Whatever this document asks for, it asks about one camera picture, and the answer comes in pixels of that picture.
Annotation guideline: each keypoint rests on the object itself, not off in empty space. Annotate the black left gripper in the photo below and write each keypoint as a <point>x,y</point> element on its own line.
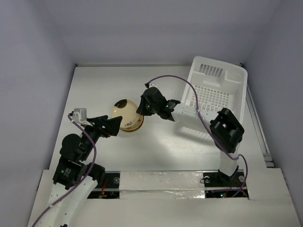
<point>112,124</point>

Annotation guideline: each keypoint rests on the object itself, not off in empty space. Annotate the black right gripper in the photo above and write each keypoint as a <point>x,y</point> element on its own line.
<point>147,104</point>

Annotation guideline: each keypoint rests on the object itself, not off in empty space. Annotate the tan flower plate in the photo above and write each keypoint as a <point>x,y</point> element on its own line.
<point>132,126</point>

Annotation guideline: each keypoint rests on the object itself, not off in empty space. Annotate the white plastic dish rack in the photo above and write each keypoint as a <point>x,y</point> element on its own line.
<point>219,85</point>

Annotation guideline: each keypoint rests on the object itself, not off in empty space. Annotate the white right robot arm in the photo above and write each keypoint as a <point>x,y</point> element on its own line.
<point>222,126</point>

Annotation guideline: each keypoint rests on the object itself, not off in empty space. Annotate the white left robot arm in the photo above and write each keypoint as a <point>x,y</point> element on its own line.
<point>77,173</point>

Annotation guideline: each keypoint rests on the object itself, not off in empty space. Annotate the silver foil base strip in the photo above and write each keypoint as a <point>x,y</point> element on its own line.
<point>161,185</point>

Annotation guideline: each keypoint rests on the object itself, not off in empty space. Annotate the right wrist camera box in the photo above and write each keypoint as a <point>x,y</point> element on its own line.
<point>151,84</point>

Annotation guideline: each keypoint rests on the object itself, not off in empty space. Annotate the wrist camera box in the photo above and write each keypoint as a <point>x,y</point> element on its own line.
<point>151,84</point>
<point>79,115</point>

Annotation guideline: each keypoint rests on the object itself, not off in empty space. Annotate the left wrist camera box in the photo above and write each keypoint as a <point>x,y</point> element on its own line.
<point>79,115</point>

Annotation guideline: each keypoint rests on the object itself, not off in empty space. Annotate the aluminium side rail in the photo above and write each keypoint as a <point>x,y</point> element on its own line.
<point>247,100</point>

